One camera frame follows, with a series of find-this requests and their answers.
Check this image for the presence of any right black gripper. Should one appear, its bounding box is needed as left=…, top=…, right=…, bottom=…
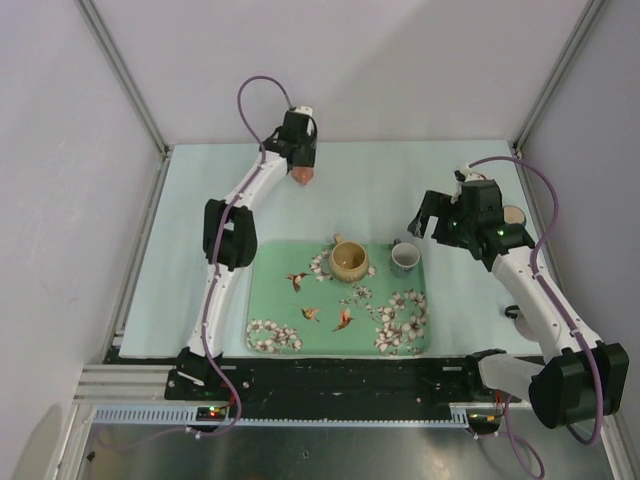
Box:
left=407, top=190, right=476, bottom=250

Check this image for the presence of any salmon pink ceramic cup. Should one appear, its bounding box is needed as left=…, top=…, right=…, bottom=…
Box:
left=291, top=166, right=315, bottom=186

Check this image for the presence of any small grey-blue cup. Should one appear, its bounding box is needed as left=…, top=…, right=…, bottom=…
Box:
left=391, top=239, right=421, bottom=277

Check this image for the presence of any dark blue ceramic mug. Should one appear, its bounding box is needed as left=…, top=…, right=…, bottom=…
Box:
left=503, top=205, right=527, bottom=227

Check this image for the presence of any beige round ceramic mug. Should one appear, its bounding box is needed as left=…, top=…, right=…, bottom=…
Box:
left=329, top=233, right=369, bottom=283

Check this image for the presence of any pale pink ceramic mug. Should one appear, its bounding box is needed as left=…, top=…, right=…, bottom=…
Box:
left=504, top=305, right=537, bottom=342

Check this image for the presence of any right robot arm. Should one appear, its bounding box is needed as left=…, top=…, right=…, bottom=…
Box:
left=407, top=180, right=629, bottom=429

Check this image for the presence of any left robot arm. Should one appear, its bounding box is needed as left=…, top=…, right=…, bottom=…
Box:
left=176, top=106, right=318, bottom=399

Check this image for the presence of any green floral hummingbird tray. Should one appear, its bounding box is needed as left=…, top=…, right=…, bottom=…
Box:
left=245, top=241, right=431, bottom=358

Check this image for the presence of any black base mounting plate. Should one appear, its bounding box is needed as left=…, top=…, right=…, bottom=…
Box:
left=164, top=357, right=495, bottom=421

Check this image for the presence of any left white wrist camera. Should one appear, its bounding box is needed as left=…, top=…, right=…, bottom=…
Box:
left=291, top=106, right=313, bottom=117

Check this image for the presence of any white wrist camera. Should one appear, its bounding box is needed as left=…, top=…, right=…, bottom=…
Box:
left=454, top=164, right=487, bottom=194
left=291, top=106, right=313, bottom=117

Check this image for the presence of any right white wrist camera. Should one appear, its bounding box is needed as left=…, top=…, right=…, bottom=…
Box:
left=454, top=164, right=487, bottom=194

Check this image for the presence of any right aluminium frame post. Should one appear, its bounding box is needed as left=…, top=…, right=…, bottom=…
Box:
left=511, top=0, right=610, bottom=156

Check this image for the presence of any aluminium frame post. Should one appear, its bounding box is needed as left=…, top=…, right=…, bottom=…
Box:
left=75, top=0, right=170, bottom=161
left=511, top=0, right=610, bottom=156

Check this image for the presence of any left aluminium frame post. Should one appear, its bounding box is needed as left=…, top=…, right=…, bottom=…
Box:
left=75, top=0, right=170, bottom=161

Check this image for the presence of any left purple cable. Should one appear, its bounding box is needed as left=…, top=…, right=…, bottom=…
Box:
left=92, top=75, right=296, bottom=452

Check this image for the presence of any aluminium front rail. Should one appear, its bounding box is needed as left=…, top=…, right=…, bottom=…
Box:
left=75, top=358, right=489, bottom=403

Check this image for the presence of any white slotted cable duct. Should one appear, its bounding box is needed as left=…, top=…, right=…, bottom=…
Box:
left=93, top=405, right=469, bottom=428

